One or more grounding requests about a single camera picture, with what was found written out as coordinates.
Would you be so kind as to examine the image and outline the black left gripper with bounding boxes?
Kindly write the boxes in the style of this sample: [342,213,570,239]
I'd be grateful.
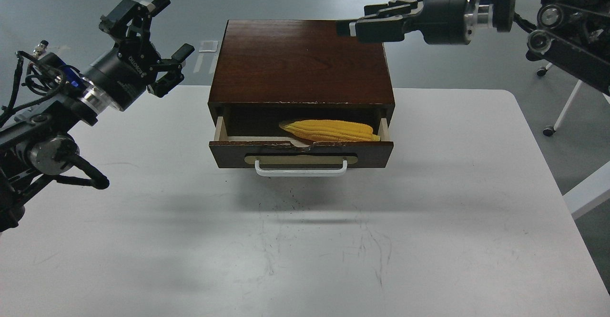
[82,0,194,111]

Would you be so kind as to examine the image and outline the yellow corn cob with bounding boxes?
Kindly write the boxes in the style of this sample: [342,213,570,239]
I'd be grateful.
[279,119,381,143]

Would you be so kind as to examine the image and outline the dark wooden drawer cabinet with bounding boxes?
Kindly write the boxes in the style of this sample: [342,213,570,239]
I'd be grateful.
[208,20,395,126]

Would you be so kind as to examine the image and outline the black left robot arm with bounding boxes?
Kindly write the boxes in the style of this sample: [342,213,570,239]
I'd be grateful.
[0,0,194,232]

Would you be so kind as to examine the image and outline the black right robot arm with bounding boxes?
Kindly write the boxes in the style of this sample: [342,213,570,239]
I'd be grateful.
[336,0,610,95]

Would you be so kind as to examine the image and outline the dark wooden drawer white handle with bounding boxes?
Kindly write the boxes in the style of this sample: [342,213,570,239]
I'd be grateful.
[208,116,395,178]

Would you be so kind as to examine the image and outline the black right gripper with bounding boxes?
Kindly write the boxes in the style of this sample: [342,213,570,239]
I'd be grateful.
[336,0,470,45]

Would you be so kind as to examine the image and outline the white chair frame with casters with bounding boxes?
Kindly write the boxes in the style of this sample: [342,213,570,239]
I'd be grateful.
[537,64,584,137]

